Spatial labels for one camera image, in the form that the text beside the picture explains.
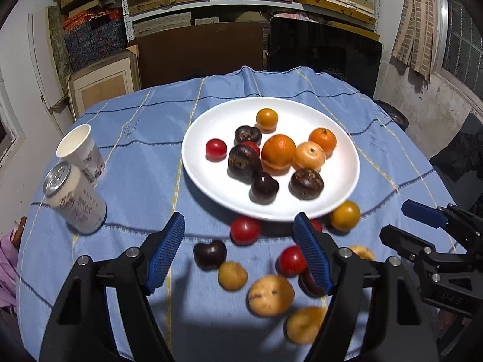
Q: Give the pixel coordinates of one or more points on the black garment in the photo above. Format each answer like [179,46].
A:
[460,154]

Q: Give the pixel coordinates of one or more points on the white paper cup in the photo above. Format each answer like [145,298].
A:
[81,151]

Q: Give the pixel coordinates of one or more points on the window with metal grille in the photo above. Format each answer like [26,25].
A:
[464,45]

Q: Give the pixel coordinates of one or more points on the blue striped tablecloth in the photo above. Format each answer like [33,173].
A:
[143,151]

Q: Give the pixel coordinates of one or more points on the white beverage can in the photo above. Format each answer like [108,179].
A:
[73,203]

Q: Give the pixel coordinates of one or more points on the brick-pattern hanging sheet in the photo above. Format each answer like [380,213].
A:
[415,30]

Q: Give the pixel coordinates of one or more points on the pink cloth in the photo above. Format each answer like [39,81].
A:
[7,267]

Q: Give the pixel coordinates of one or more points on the black flat screen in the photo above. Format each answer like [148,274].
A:
[324,52]

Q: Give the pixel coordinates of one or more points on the blue patterned box stack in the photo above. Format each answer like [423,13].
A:
[94,45]

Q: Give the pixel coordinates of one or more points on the orange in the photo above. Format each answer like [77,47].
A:
[278,153]
[322,140]

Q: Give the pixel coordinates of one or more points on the green marbled board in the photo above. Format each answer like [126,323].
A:
[58,41]

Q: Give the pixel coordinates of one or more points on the red cherry tomato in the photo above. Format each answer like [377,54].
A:
[245,230]
[216,149]
[316,225]
[252,147]
[291,261]

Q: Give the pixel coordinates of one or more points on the window with white frame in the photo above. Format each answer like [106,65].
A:
[7,128]

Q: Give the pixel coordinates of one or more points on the brown wooden board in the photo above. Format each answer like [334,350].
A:
[200,52]

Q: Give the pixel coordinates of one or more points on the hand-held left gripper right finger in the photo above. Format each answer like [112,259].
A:
[311,256]

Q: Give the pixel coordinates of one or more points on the grey chair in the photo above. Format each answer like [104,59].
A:
[473,126]

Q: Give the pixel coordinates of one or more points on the wooden picture frame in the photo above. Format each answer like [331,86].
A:
[102,86]

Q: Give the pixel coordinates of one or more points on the white leaning panel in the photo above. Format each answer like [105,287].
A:
[45,64]

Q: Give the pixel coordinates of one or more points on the stack of yellow flat boxes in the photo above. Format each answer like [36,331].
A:
[336,3]

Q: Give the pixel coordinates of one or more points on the grey woven boxes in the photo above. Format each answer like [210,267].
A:
[162,24]

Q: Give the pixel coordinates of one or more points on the white oval plate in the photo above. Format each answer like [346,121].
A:
[211,184]

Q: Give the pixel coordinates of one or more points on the white metal shelf rack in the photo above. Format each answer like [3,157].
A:
[123,7]

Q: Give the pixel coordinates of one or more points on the brown wooden chair back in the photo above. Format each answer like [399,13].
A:
[20,230]

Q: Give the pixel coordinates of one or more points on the orange patterned box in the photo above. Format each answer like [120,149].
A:
[92,17]

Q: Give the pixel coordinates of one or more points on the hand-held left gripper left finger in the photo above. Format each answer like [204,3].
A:
[166,252]

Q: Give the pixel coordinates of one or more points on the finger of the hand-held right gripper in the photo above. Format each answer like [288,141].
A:
[403,243]
[422,213]

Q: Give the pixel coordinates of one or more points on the yellow-orange tomato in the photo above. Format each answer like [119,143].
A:
[267,119]
[345,215]

